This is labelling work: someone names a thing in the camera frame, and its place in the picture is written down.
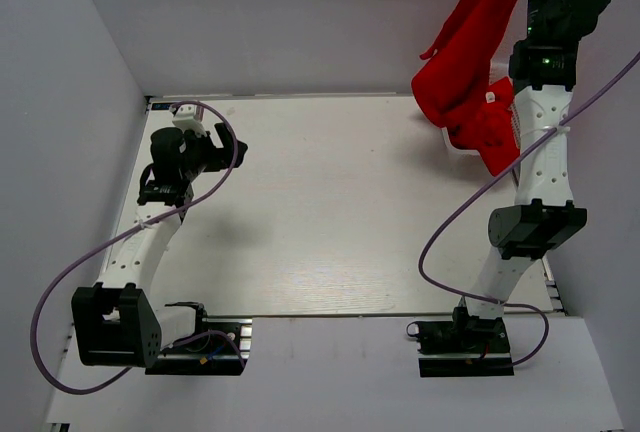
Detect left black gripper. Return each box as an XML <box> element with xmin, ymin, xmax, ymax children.
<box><xmin>181</xmin><ymin>123</ymin><xmax>248</xmax><ymax>182</ymax></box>

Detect red t shirt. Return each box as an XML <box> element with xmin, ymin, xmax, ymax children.
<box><xmin>411</xmin><ymin>0</ymin><xmax>518</xmax><ymax>128</ymax></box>

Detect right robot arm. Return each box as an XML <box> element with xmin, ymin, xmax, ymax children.
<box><xmin>451</xmin><ymin>0</ymin><xmax>611</xmax><ymax>351</ymax></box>

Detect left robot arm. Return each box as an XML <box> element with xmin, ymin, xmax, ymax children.
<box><xmin>71</xmin><ymin>123</ymin><xmax>247</xmax><ymax>369</ymax></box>

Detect red t shirts pile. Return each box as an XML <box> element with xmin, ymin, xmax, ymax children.
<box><xmin>447</xmin><ymin>77</ymin><xmax>520</xmax><ymax>176</ymax></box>

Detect blue table label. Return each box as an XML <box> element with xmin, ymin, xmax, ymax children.
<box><xmin>150</xmin><ymin>102</ymin><xmax>174</xmax><ymax>111</ymax></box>

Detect white plastic basket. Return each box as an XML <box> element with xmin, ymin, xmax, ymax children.
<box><xmin>441</xmin><ymin>61</ymin><xmax>520</xmax><ymax>162</ymax></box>

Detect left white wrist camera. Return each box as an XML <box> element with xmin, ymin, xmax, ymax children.
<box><xmin>172</xmin><ymin>104</ymin><xmax>207</xmax><ymax>137</ymax></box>

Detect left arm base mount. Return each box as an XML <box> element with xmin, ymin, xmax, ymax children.
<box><xmin>145</xmin><ymin>317</ymin><xmax>253</xmax><ymax>377</ymax></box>

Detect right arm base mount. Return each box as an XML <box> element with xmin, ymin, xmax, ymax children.
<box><xmin>406</xmin><ymin>319</ymin><xmax>514</xmax><ymax>378</ymax></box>

